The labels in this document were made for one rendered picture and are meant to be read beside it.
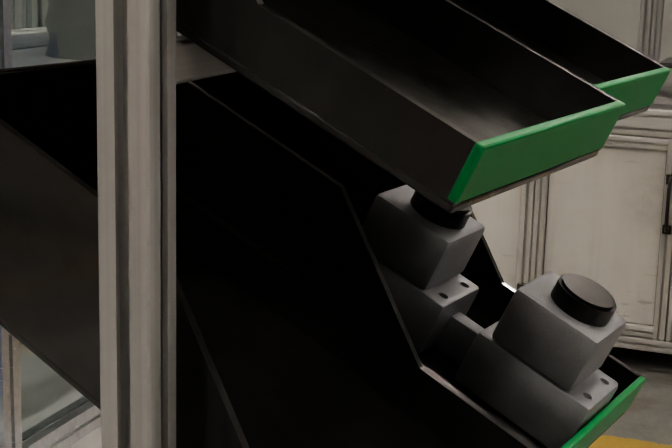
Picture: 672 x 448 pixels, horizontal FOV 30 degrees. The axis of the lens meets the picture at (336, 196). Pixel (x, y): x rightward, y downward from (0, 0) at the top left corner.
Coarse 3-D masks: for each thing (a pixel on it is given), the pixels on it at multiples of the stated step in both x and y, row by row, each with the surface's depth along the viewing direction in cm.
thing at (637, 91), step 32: (480, 0) 66; (512, 0) 65; (544, 0) 64; (512, 32) 64; (544, 32) 64; (576, 32) 64; (576, 64) 64; (608, 64) 63; (640, 64) 62; (640, 96) 60
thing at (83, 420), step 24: (0, 0) 122; (0, 24) 122; (0, 48) 123; (0, 336) 127; (0, 360) 127; (0, 384) 128; (0, 408) 128; (96, 408) 146; (0, 432) 129; (48, 432) 137; (72, 432) 142
